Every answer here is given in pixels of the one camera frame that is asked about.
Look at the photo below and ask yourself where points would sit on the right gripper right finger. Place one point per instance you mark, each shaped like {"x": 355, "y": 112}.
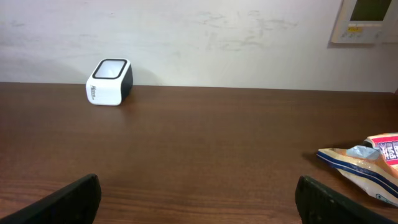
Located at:
{"x": 319, "y": 204}

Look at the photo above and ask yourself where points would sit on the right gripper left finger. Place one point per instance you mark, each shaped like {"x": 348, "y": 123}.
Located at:
{"x": 75, "y": 203}

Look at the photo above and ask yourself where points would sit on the beige snack bag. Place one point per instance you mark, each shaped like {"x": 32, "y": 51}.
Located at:
{"x": 372, "y": 165}

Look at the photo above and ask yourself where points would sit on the white barcode scanner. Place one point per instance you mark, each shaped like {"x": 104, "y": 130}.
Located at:
{"x": 110, "y": 83}

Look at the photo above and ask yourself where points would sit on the beige wall control panel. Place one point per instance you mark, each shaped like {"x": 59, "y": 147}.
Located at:
{"x": 366, "y": 22}

